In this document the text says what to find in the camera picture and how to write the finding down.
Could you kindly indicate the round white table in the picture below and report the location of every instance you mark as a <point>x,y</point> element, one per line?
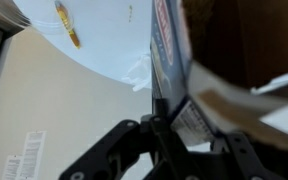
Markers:
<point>113,34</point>

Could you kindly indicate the crumpled clear plastic wrap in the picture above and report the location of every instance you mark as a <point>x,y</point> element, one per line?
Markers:
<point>139,74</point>

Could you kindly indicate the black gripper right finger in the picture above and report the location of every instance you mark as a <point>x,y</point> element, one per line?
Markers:
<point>237,157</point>

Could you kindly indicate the clear plastic cup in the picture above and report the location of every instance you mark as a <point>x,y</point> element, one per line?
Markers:
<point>45,18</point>

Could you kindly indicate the blue pasta box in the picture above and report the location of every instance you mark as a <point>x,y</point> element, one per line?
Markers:
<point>221,66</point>

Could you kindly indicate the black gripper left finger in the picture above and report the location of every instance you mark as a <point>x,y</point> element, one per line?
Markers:
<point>117,151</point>

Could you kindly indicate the yellow crayon marker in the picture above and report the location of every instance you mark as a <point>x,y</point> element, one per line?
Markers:
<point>63,14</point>

